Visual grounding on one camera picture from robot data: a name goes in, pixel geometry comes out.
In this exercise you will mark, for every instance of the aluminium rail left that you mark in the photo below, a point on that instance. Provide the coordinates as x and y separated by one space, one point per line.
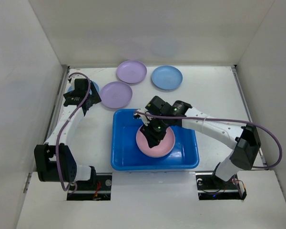
57 103

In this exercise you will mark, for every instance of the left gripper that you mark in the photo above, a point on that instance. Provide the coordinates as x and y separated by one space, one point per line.
94 97

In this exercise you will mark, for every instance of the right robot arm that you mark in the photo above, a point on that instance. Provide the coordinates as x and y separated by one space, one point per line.
244 141

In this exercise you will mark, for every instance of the purple plate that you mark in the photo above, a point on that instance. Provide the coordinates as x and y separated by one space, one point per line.
131 71
116 95

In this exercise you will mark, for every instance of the light blue plate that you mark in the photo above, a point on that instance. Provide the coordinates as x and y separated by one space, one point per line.
167 77
95 86

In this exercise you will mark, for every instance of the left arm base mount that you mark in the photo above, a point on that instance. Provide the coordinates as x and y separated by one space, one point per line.
100 191

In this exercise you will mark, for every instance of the purple plate back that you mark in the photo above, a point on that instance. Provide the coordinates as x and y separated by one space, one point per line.
131 71

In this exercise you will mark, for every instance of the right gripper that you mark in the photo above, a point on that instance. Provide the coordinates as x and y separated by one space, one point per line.
151 137

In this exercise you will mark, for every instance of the blue plastic bin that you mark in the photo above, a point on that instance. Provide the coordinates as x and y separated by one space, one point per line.
127 156

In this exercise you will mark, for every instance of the purple plate front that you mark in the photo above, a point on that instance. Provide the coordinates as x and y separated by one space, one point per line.
116 95

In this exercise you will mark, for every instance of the pink plate back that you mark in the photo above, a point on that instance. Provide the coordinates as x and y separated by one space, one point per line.
164 147

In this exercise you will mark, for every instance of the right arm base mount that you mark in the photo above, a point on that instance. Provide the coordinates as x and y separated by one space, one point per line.
210 187

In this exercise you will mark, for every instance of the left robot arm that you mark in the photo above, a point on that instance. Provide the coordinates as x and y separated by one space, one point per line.
54 160

